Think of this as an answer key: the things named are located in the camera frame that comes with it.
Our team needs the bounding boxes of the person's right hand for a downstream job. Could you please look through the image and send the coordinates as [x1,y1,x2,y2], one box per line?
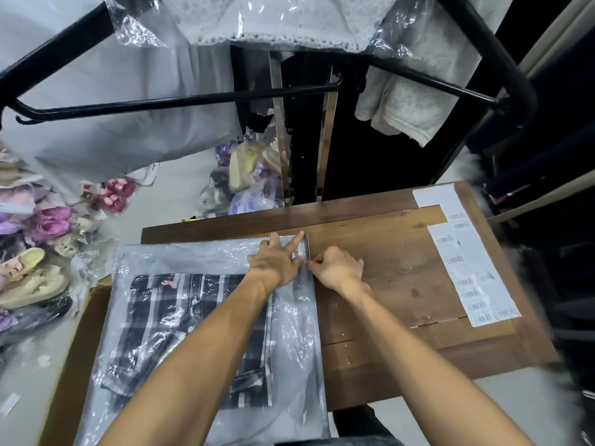
[307,246,372,298]

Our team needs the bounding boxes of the person's left hand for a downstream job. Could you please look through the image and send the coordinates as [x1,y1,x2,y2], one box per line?
[246,231,310,293]

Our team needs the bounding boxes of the white barcode sticker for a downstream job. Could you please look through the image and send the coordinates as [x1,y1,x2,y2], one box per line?
[290,234,311,263]

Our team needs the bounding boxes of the clear plastic garment bag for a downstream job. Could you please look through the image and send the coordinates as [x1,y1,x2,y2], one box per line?
[74,234,332,446]

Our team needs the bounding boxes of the person's right forearm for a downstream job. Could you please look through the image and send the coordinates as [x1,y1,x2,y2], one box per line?
[342,281,535,446]

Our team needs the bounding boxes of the heap of bagged shoes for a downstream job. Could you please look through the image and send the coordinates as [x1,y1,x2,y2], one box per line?
[199,132,290,216]

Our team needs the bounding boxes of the brown wooden board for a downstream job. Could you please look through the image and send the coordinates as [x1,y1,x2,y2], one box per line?
[307,205,518,347]

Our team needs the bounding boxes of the black white plaid shirt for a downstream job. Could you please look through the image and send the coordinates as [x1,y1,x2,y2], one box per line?
[100,273,275,410]

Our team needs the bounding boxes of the blank white backing paper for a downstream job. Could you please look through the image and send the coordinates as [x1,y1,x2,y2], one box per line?
[412,183,466,224]

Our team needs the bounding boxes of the white barcode label sheet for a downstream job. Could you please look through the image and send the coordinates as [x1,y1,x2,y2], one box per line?
[427,222,522,328]

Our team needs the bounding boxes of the person's dark shorts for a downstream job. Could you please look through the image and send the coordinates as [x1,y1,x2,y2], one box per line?
[331,405,406,446]

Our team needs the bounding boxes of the pink bagged shoes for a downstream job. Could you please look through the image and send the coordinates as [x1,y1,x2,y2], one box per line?
[81,177,137,214]

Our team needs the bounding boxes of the black metal clothes rack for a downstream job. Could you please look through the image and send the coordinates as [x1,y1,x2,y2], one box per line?
[0,0,540,184]

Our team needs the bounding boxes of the white fluffy trim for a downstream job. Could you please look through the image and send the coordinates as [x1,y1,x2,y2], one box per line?
[448,151,496,193]

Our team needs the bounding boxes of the grey white hanging towel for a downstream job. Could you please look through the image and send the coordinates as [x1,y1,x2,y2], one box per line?
[355,4,471,148]

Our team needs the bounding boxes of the large grey fabric sheet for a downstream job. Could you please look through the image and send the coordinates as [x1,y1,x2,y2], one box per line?
[0,0,245,186]

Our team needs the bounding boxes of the white lace garment in plastic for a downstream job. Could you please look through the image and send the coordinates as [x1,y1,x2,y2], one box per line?
[104,0,438,58]

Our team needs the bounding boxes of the brown cardboard box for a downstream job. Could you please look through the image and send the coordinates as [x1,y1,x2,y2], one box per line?
[39,274,115,446]

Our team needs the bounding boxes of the pile of bagged slippers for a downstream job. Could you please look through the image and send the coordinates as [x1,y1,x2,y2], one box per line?
[0,148,100,346]

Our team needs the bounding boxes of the beige wooden beam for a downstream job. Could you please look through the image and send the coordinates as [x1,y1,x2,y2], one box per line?
[486,167,595,224]

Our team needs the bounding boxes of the dark hanging garments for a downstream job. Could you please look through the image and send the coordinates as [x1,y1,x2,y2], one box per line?
[465,0,595,395]

